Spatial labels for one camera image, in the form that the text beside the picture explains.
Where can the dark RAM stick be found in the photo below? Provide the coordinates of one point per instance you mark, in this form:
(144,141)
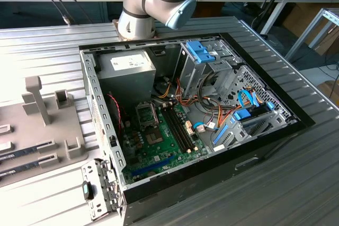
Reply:
(21,152)
(21,168)

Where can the grey metal disk bay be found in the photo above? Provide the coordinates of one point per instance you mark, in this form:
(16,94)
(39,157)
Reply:
(239,137)

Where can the grey parts rack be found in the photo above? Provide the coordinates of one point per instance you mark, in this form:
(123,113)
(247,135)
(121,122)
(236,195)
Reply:
(39,130)

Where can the green motherboard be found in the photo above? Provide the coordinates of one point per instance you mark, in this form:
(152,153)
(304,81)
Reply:
(174,148)

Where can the silver rear slot bracket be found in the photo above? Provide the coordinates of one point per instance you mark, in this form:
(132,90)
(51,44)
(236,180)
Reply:
(90,170)

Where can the black open PC case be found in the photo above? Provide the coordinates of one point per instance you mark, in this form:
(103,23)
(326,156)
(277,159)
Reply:
(185,183)

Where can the black RAM slot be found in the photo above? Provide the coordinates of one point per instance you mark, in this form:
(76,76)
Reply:
(182,130)
(175,130)

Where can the black latch teal button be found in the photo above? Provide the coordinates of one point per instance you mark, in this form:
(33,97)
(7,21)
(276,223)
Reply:
(87,190)

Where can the brown cardboard carton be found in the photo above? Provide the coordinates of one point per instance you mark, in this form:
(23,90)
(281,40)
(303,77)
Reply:
(329,91)

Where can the brown cardboard sheet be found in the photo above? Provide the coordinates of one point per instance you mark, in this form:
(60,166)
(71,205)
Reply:
(328,40)

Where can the large blue disk carrier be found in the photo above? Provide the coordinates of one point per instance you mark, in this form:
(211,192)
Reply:
(198,51)

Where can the blue plastic card latch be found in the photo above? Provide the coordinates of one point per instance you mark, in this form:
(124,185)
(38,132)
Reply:
(221,134)

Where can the small blue clip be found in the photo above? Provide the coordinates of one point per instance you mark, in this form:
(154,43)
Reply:
(270,105)

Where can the white paper label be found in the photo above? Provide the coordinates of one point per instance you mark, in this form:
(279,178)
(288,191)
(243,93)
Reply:
(219,148)

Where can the blue expansion slot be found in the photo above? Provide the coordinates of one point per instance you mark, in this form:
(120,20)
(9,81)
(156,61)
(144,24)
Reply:
(153,166)

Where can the grey power supply unit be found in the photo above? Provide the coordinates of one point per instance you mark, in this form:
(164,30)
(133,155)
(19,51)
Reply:
(124,83)

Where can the aluminium profile frame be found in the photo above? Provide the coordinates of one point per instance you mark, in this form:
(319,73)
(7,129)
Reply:
(304,35)

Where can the grey metal drive cage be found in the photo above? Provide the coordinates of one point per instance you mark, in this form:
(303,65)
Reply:
(223,77)

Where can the CPU socket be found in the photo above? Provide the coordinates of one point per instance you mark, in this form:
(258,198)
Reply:
(154,137)

